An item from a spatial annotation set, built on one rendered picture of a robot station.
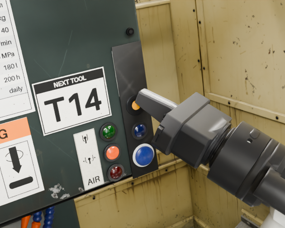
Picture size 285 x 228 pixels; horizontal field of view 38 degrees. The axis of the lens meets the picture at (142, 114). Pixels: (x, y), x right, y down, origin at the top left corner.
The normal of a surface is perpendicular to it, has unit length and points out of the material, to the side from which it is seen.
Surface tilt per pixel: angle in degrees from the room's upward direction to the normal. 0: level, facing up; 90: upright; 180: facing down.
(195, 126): 30
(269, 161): 44
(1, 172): 90
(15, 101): 90
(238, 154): 59
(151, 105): 90
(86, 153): 90
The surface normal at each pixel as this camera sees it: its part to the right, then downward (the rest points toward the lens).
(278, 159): 0.08, -0.58
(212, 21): -0.87, 0.27
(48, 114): 0.47, 0.22
